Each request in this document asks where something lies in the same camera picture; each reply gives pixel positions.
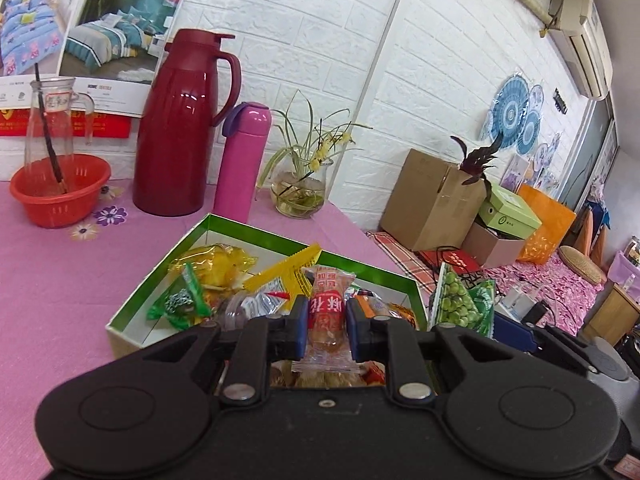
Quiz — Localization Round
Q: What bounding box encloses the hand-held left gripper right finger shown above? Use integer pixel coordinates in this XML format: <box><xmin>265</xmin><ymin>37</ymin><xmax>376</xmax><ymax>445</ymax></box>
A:
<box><xmin>346</xmin><ymin>297</ymin><xmax>506</xmax><ymax>406</ymax></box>

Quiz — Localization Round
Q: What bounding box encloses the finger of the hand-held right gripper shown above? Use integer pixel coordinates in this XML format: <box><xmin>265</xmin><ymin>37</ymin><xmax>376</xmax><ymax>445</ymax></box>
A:
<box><xmin>492</xmin><ymin>310</ymin><xmax>592</xmax><ymax>377</ymax></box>

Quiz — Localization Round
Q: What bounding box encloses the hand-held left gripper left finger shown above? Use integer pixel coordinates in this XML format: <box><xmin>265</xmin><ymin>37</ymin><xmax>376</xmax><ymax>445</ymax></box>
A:
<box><xmin>140</xmin><ymin>295</ymin><xmax>311</xmax><ymax>407</ymax></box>

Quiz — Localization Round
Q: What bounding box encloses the clear red-label twist snack packet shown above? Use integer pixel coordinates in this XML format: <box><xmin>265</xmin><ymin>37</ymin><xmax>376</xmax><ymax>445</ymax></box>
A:
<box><xmin>299</xmin><ymin>265</ymin><xmax>358</xmax><ymax>373</ymax></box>

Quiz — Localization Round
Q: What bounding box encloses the yellow chips packet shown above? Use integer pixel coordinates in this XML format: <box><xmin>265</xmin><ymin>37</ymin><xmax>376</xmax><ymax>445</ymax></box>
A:
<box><xmin>242</xmin><ymin>242</ymin><xmax>325</xmax><ymax>297</ymax></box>

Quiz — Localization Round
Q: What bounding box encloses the green pea packet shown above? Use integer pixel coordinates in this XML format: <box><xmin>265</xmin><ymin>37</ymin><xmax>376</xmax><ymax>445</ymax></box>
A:
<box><xmin>429</xmin><ymin>261</ymin><xmax>497</xmax><ymax>340</ymax></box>

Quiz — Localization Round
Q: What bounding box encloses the green cardboard box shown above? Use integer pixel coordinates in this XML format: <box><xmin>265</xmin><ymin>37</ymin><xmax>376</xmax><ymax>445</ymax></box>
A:
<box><xmin>104</xmin><ymin>213</ymin><xmax>430</xmax><ymax>361</ymax></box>

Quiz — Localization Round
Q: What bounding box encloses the black power adapter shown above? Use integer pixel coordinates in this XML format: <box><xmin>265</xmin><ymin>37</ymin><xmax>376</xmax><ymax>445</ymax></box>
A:
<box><xmin>520</xmin><ymin>300</ymin><xmax>551</xmax><ymax>326</ymax></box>

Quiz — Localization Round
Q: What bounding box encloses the wooden cabinet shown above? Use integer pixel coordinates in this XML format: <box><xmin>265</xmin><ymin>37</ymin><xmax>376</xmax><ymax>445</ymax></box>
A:
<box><xmin>582</xmin><ymin>284</ymin><xmax>640</xmax><ymax>347</ymax></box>

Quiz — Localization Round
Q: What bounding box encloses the pink floral blanket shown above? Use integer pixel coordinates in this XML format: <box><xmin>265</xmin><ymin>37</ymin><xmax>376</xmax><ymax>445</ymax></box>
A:
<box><xmin>480</xmin><ymin>255</ymin><xmax>616</xmax><ymax>341</ymax></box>

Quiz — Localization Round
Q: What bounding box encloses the plaid cloth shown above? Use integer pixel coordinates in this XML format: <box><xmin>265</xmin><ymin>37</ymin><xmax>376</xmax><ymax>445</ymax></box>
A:
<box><xmin>367</xmin><ymin>230</ymin><xmax>451</xmax><ymax>306</ymax></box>

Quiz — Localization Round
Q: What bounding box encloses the small brown cardboard box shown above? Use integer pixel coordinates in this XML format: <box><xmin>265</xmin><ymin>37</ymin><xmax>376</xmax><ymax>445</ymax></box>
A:
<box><xmin>460</xmin><ymin>220</ymin><xmax>526</xmax><ymax>268</ymax></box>

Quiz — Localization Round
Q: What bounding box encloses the purple plastic box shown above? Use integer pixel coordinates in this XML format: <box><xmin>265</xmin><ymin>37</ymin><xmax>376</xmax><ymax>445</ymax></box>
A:
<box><xmin>607</xmin><ymin>250</ymin><xmax>640</xmax><ymax>302</ymax></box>

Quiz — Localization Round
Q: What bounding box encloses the round straw cushion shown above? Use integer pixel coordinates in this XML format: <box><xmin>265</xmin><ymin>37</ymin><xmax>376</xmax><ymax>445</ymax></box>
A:
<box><xmin>557</xmin><ymin>245</ymin><xmax>608</xmax><ymax>286</ymax></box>

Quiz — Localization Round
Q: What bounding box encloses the red flat box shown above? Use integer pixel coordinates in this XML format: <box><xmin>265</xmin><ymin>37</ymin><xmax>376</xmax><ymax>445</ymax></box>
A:
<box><xmin>419</xmin><ymin>247</ymin><xmax>485</xmax><ymax>275</ymax></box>

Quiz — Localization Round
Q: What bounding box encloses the yellow clear snack packet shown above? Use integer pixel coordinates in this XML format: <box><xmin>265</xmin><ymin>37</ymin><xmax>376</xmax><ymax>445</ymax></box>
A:
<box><xmin>169</xmin><ymin>242</ymin><xmax>259</xmax><ymax>292</ymax></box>

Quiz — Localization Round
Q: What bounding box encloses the orange bag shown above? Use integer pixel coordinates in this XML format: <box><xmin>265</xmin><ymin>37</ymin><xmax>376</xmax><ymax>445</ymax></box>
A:
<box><xmin>515</xmin><ymin>183</ymin><xmax>577</xmax><ymax>266</ymax></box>

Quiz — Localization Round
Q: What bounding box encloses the green shoe box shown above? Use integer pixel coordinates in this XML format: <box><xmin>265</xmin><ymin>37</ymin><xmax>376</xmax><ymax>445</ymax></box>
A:
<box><xmin>475</xmin><ymin>183</ymin><xmax>543</xmax><ymax>241</ymax></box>

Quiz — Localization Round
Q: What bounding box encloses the plant in glass vase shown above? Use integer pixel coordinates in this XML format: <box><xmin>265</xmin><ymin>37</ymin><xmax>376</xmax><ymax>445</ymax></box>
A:
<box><xmin>256</xmin><ymin>90</ymin><xmax>373</xmax><ymax>220</ymax></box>

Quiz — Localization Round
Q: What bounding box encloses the large brown cardboard box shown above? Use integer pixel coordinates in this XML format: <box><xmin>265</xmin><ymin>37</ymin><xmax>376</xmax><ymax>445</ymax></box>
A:
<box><xmin>380</xmin><ymin>148</ymin><xmax>486</xmax><ymax>252</ymax></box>

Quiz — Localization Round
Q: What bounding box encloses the pink insulated bottle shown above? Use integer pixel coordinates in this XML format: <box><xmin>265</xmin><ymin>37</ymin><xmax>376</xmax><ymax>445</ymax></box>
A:
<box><xmin>213</xmin><ymin>101</ymin><xmax>273</xmax><ymax>225</ymax></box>

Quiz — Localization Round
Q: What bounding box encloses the purple leaf plant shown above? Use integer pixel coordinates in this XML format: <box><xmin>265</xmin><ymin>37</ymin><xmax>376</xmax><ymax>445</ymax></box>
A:
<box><xmin>450</xmin><ymin>135</ymin><xmax>503</xmax><ymax>188</ymax></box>

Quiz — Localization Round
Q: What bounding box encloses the red thermos jug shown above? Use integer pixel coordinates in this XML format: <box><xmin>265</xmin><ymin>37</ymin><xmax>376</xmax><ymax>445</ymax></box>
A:
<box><xmin>132</xmin><ymin>29</ymin><xmax>242</xmax><ymax>218</ymax></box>

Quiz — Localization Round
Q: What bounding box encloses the pink floral tablecloth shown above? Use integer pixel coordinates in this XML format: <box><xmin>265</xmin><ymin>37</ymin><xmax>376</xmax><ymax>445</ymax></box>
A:
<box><xmin>0</xmin><ymin>177</ymin><xmax>416</xmax><ymax>466</ymax></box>

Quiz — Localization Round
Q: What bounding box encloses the red plastic basin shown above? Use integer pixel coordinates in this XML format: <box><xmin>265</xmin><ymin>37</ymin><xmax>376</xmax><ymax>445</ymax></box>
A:
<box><xmin>9</xmin><ymin>154</ymin><xmax>112</xmax><ymax>230</ymax></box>

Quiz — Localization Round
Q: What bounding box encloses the dark stirring stick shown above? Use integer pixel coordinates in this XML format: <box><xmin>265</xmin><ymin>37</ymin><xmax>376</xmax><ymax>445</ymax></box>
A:
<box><xmin>34</xmin><ymin>62</ymin><xmax>68</xmax><ymax>195</ymax></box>

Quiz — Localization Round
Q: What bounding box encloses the glass carafe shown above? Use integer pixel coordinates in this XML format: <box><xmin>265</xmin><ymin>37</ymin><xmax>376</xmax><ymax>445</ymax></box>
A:
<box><xmin>22</xmin><ymin>76</ymin><xmax>96</xmax><ymax>196</ymax></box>

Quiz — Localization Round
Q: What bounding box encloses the medium blue mandala wall decoration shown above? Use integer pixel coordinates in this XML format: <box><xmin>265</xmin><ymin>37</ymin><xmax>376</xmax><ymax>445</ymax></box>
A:
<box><xmin>515</xmin><ymin>107</ymin><xmax>544</xmax><ymax>157</ymax></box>

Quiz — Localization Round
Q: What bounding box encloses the large blue mandala wall decoration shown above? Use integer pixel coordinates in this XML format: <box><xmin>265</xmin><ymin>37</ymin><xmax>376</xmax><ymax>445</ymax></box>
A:
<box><xmin>481</xmin><ymin>74</ymin><xmax>531</xmax><ymax>150</ymax></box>

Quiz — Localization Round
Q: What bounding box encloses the white wall air conditioner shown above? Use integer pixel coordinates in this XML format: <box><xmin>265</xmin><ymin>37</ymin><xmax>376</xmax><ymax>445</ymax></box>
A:
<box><xmin>547</xmin><ymin>0</ymin><xmax>615</xmax><ymax>102</ymax></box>

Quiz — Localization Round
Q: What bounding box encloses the teal bedding wall poster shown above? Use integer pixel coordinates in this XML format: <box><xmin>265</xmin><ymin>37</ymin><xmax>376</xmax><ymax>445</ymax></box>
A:
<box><xmin>57</xmin><ymin>0</ymin><xmax>196</xmax><ymax>117</ymax></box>

